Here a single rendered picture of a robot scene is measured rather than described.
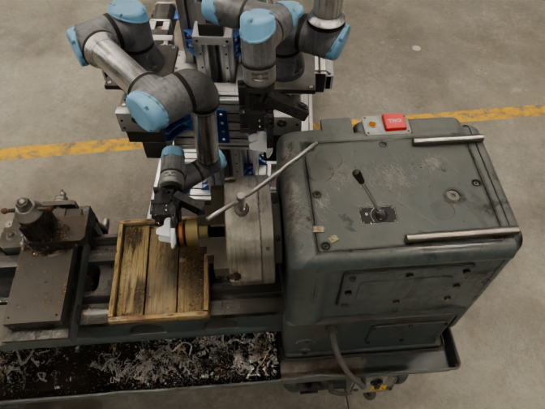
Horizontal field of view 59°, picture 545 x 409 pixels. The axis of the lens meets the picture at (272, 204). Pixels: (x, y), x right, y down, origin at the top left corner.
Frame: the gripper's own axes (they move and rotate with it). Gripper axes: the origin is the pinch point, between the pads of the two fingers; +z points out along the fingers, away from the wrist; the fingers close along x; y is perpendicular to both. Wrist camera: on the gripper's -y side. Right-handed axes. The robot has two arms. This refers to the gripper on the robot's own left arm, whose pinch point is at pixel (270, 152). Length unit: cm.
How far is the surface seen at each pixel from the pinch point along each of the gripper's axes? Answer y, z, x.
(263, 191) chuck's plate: 2.1, 11.0, 2.3
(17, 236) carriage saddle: 83, 40, -17
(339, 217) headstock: -16.4, 11.8, 13.3
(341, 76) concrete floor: -62, 85, -208
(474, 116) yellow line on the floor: -143, 96, -165
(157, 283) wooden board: 37, 47, 1
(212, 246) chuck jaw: 17.1, 25.8, 6.9
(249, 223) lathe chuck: 6.5, 14.5, 10.5
